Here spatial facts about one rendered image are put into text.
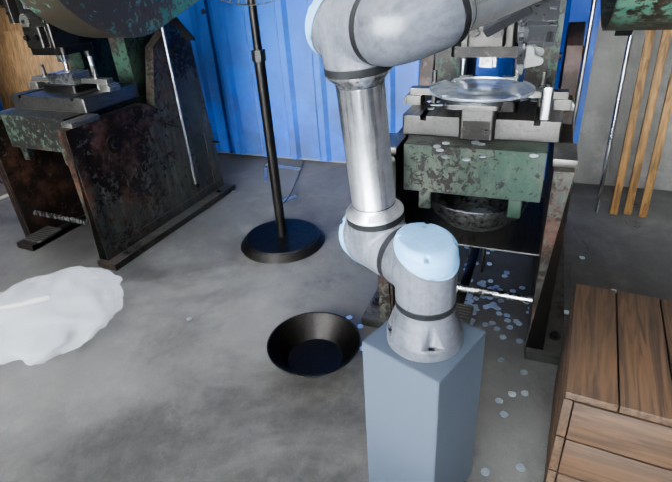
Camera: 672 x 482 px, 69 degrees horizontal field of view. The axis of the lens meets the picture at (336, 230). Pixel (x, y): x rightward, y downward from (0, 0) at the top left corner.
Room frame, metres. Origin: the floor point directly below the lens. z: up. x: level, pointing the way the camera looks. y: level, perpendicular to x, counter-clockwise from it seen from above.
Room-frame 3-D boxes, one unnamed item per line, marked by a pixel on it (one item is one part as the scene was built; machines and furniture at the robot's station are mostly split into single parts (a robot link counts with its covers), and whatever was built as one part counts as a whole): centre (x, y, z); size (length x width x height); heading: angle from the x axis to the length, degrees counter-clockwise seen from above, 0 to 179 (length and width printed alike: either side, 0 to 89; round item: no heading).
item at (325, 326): (1.22, 0.10, 0.04); 0.30 x 0.30 x 0.07
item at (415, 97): (1.59, -0.34, 0.76); 0.17 x 0.06 x 0.10; 66
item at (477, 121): (1.36, -0.42, 0.72); 0.25 x 0.14 x 0.14; 156
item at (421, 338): (0.77, -0.16, 0.50); 0.15 x 0.15 x 0.10
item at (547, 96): (1.34, -0.60, 0.75); 0.03 x 0.03 x 0.10; 66
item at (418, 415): (0.77, -0.16, 0.23); 0.18 x 0.18 x 0.45; 46
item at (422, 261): (0.77, -0.16, 0.62); 0.13 x 0.12 x 0.14; 34
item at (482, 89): (1.41, -0.44, 0.78); 0.29 x 0.29 x 0.01
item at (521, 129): (1.52, -0.49, 0.68); 0.45 x 0.30 x 0.06; 66
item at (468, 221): (1.52, -0.49, 0.36); 0.34 x 0.34 x 0.10
